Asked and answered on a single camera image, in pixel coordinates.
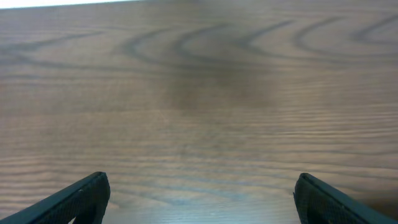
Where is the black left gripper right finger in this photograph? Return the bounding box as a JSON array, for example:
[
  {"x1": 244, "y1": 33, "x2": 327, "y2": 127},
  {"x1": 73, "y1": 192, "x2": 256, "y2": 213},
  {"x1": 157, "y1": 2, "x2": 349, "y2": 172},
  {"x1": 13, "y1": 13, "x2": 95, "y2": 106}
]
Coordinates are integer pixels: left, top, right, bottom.
[{"x1": 294, "y1": 173, "x2": 397, "y2": 224}]

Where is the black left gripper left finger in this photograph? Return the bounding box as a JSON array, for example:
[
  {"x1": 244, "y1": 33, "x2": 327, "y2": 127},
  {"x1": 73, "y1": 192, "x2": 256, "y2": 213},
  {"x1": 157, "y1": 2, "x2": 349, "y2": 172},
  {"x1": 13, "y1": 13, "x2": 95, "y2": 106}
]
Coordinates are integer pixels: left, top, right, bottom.
[{"x1": 1, "y1": 172, "x2": 111, "y2": 224}]

